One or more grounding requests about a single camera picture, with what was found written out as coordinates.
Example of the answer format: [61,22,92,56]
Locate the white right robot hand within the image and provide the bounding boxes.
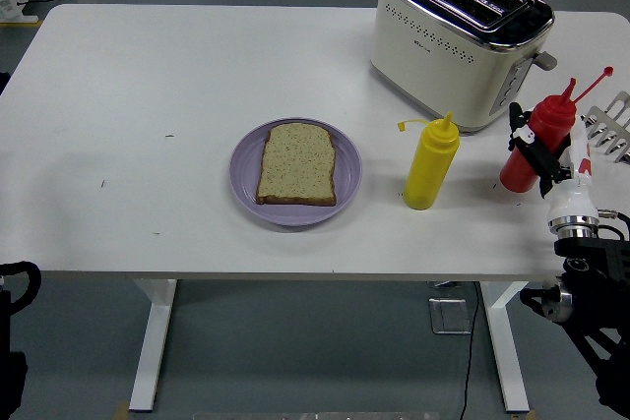
[507,101,601,225]

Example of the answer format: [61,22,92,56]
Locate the red squeeze bottle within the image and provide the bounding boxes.
[498,65,616,194]

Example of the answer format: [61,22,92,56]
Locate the speckled bread slice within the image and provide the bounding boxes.
[254,122,341,208]

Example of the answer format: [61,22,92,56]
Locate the silver metal toast rack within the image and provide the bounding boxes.
[580,90,630,166]

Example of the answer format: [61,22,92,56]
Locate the yellow squeeze bottle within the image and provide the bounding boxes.
[397,111,462,211]

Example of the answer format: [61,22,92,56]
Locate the white table leg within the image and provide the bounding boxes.
[128,278,179,413]
[478,280,533,414]

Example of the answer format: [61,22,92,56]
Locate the grey metal floor plate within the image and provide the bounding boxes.
[427,297,473,336]

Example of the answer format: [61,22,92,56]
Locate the cream and chrome toaster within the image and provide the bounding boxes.
[368,0,559,137]

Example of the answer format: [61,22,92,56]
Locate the purple round plate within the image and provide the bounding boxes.
[228,117,364,228]

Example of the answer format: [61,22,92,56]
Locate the thin black floor cable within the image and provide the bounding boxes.
[457,281,481,420]

